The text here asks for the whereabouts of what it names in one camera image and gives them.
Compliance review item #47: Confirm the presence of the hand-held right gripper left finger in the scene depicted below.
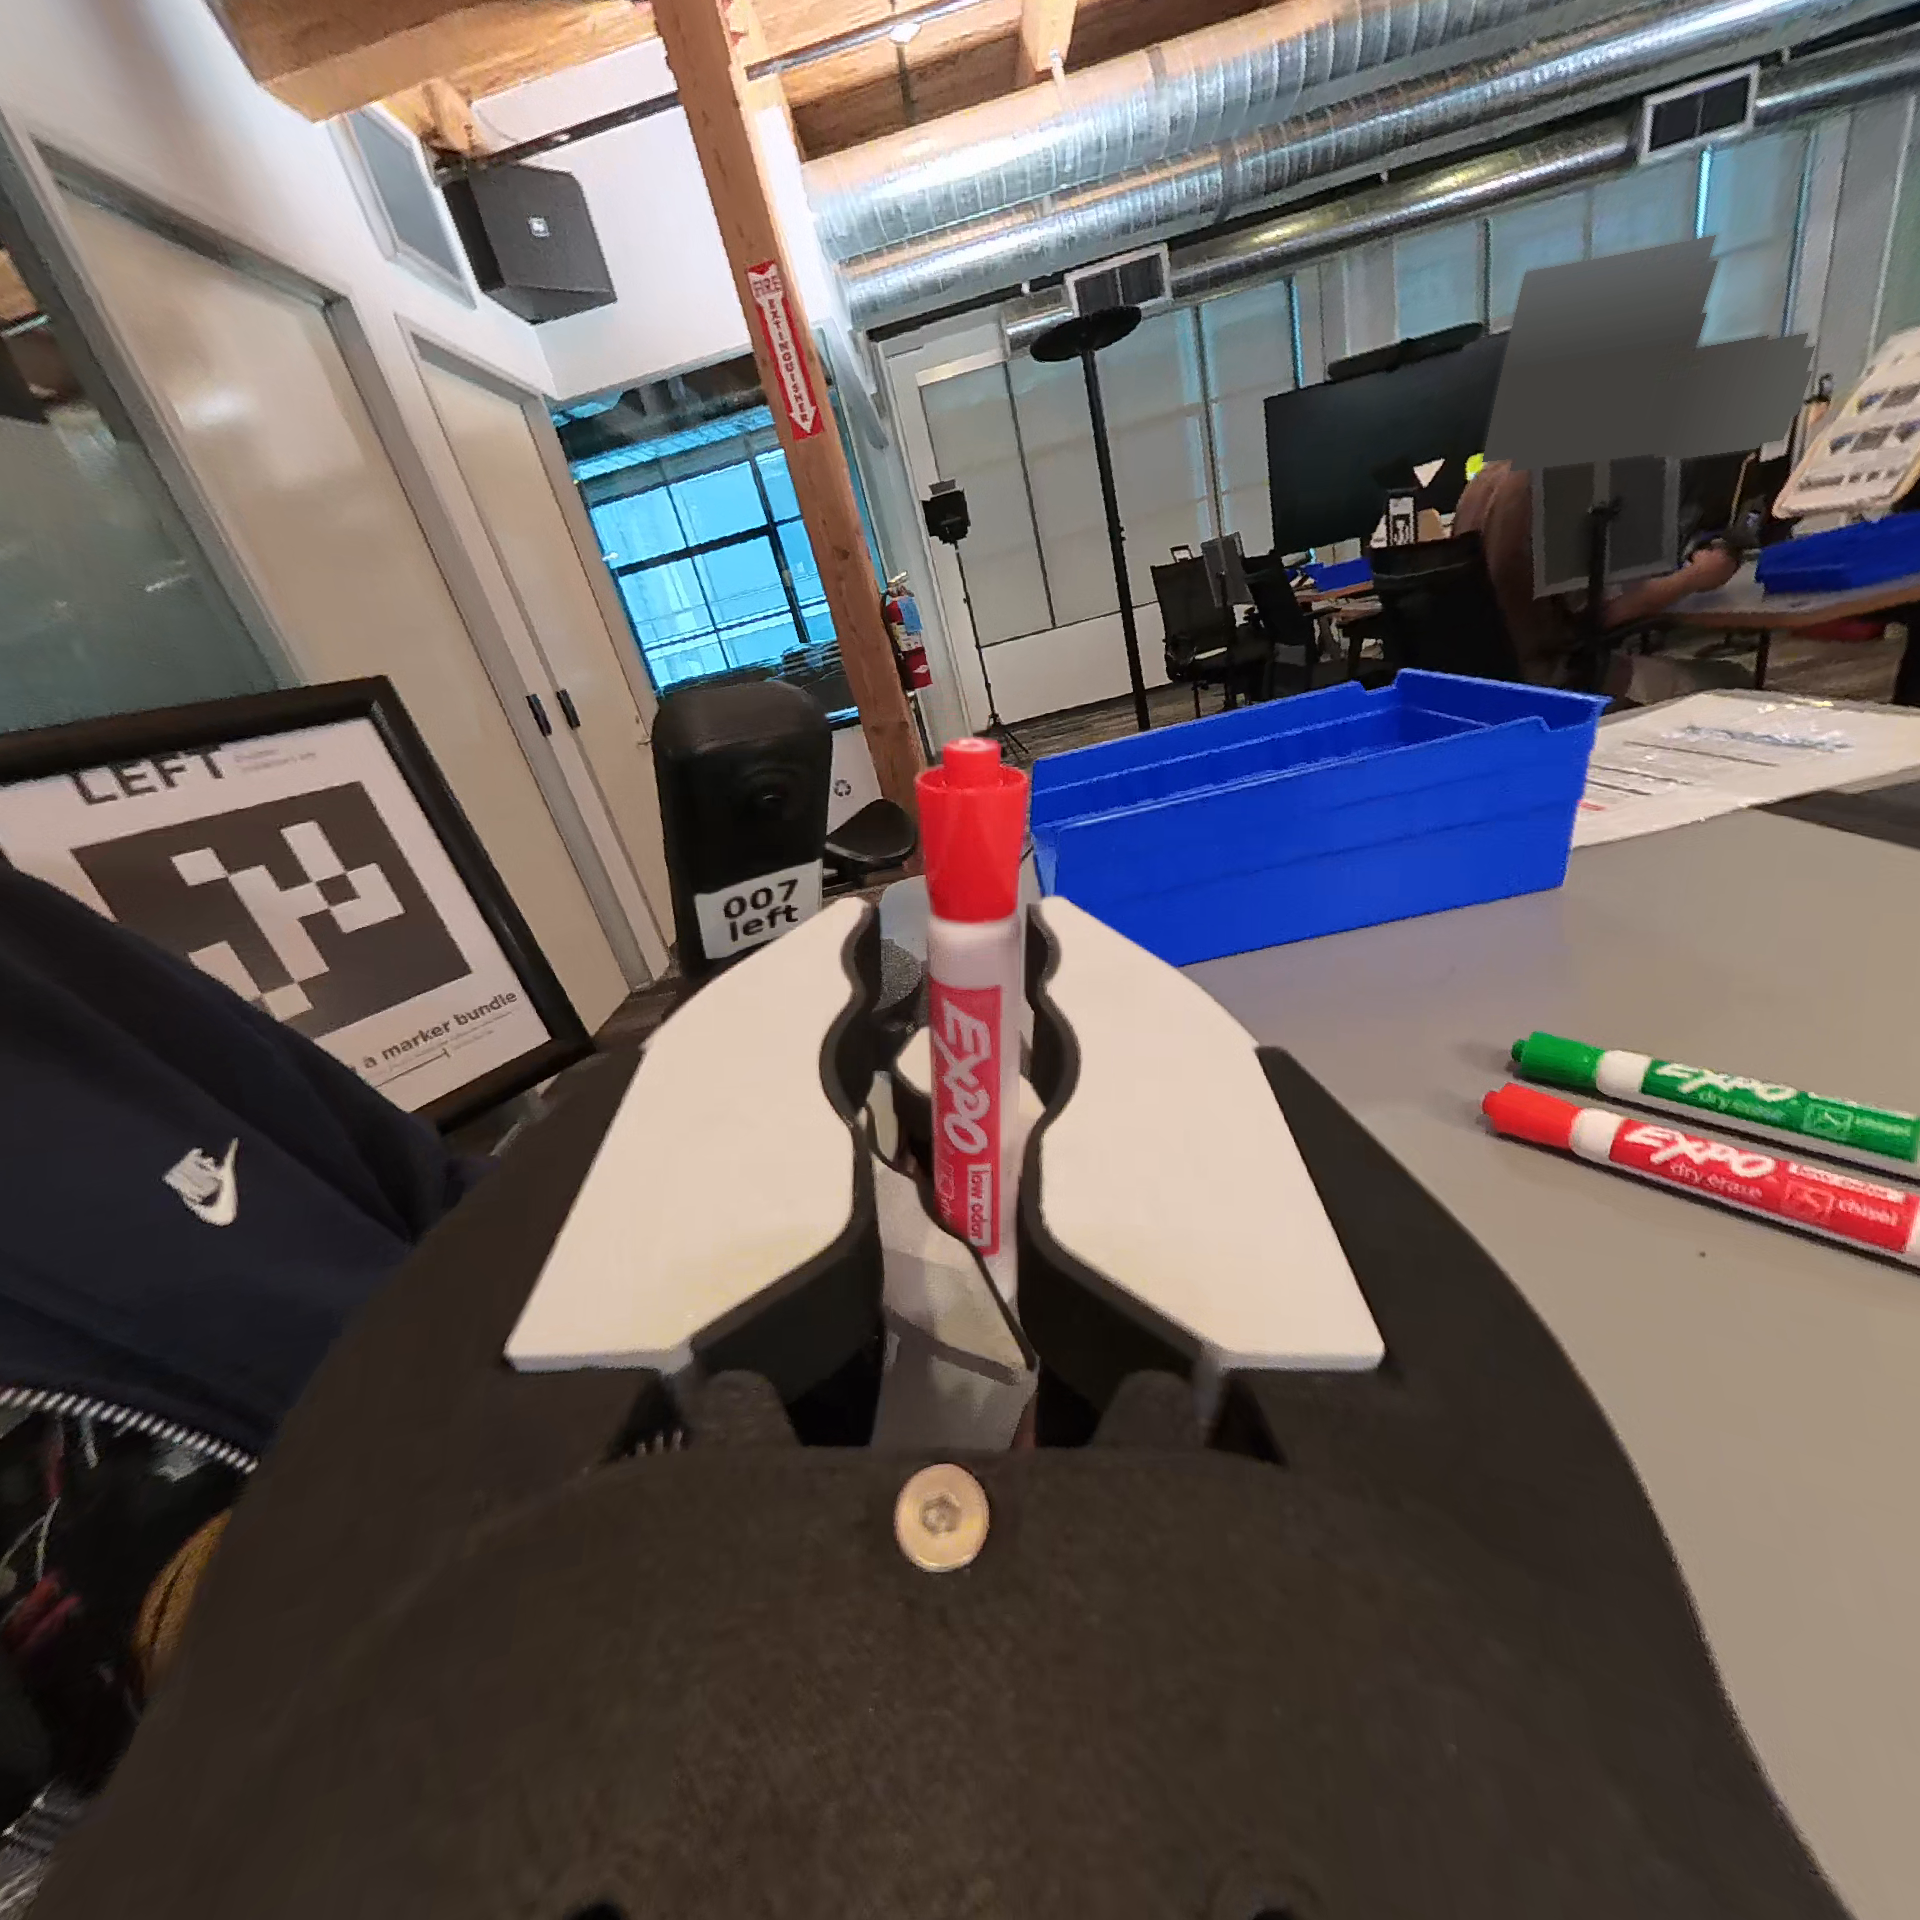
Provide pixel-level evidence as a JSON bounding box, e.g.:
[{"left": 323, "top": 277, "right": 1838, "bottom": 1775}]
[{"left": 504, "top": 901, "right": 886, "bottom": 1375}]

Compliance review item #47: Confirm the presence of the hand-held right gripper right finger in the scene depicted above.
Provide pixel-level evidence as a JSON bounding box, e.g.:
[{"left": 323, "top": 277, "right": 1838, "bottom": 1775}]
[{"left": 1015, "top": 895, "right": 1387, "bottom": 1375}]

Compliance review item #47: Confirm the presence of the red marker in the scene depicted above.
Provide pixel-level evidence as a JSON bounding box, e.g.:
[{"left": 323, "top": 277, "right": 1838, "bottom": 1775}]
[
  {"left": 1479, "top": 1081, "right": 1920, "bottom": 1263},
  {"left": 910, "top": 737, "right": 1039, "bottom": 1262}
]

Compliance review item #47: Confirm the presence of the large blue plastic bin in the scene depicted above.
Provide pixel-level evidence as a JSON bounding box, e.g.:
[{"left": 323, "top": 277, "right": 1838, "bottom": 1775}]
[{"left": 1025, "top": 668, "right": 1609, "bottom": 970}]

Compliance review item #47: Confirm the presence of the green marker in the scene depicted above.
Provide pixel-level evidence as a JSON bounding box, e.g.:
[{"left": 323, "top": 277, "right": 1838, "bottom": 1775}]
[{"left": 1511, "top": 1031, "right": 1920, "bottom": 1172}]

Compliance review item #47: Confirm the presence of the black office chair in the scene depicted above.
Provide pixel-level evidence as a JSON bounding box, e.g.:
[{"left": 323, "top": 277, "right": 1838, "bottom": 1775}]
[
  {"left": 823, "top": 796, "right": 920, "bottom": 889},
  {"left": 1151, "top": 534, "right": 1321, "bottom": 711}
]

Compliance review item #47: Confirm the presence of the red fire extinguisher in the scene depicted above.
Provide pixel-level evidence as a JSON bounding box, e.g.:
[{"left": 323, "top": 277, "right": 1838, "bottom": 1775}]
[{"left": 880, "top": 570, "right": 936, "bottom": 703}]

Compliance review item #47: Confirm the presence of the framed black white pattern sign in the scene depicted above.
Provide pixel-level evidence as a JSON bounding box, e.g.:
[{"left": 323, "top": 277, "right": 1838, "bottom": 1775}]
[{"left": 0, "top": 679, "right": 597, "bottom": 1129}]

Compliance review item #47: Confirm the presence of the black floor lamp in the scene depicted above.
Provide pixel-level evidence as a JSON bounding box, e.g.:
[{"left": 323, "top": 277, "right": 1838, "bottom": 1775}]
[{"left": 1025, "top": 304, "right": 1160, "bottom": 736}]

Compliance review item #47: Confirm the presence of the printed paper sheet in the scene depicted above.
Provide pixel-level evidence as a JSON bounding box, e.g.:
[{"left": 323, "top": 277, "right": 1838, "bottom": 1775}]
[{"left": 1572, "top": 687, "right": 1920, "bottom": 850}]

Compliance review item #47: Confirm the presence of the black computer monitor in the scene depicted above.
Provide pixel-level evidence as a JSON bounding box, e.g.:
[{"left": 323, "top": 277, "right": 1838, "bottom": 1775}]
[{"left": 1262, "top": 330, "right": 1508, "bottom": 562}]

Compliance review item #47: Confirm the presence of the small blue bin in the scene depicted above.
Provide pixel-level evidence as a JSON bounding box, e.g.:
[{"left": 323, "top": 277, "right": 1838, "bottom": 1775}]
[{"left": 1752, "top": 511, "right": 1920, "bottom": 597}]

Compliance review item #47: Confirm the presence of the small printed table sign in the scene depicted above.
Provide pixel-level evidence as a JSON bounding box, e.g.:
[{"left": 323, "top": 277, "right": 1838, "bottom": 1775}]
[{"left": 1775, "top": 325, "right": 1920, "bottom": 520}]

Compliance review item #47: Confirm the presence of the black wall speaker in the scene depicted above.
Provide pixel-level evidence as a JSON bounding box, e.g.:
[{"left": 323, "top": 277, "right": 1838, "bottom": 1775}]
[{"left": 440, "top": 157, "right": 620, "bottom": 326}]

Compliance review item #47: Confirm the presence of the silver air duct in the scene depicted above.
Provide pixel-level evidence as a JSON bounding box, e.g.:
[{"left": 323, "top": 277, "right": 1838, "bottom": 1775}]
[{"left": 796, "top": 0, "right": 1920, "bottom": 330}]

